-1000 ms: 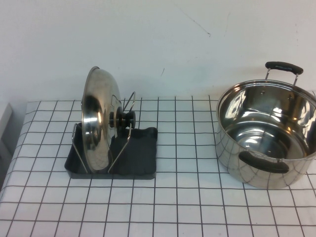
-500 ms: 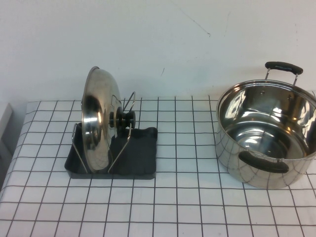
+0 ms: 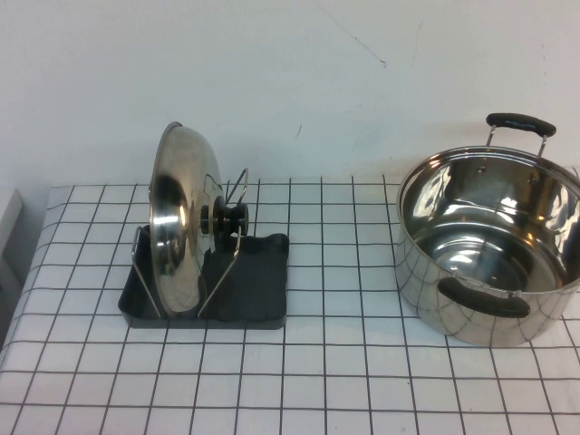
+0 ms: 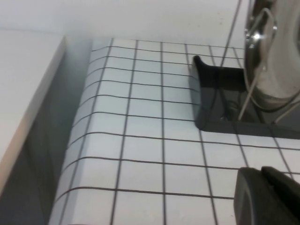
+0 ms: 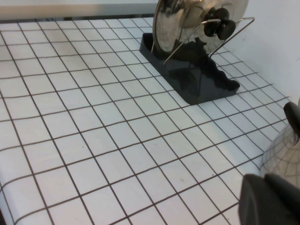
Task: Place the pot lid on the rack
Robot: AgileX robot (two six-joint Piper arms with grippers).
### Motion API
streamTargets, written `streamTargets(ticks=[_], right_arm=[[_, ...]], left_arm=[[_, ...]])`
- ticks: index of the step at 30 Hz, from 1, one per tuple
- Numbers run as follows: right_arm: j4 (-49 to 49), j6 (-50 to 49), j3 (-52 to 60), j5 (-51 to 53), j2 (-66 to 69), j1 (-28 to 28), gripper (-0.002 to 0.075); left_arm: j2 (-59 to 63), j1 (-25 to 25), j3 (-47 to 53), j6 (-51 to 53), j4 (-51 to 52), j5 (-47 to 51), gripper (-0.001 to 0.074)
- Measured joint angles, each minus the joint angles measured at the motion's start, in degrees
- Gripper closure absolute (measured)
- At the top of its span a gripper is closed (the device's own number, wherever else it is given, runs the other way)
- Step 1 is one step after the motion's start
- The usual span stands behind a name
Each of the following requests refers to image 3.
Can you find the white black-grid tablecloth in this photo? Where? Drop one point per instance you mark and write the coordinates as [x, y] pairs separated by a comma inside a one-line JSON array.
[[317, 385]]

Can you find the pale furniture panel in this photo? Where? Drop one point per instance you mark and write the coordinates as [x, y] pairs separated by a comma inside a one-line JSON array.
[[9, 217]]

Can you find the stainless steel pot lid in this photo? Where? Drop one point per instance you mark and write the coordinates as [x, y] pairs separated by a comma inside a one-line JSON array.
[[176, 204]]

